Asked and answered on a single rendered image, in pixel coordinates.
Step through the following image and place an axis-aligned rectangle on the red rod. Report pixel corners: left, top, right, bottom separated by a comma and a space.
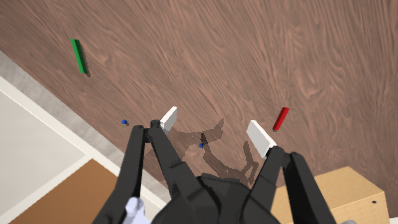
273, 107, 289, 130

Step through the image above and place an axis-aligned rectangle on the green rod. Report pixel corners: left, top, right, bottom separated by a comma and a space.
71, 39, 88, 73

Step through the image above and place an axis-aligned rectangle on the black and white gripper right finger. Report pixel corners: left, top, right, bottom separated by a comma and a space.
239, 120, 337, 224

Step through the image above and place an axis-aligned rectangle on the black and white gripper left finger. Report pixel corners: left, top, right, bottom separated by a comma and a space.
91, 107, 219, 224

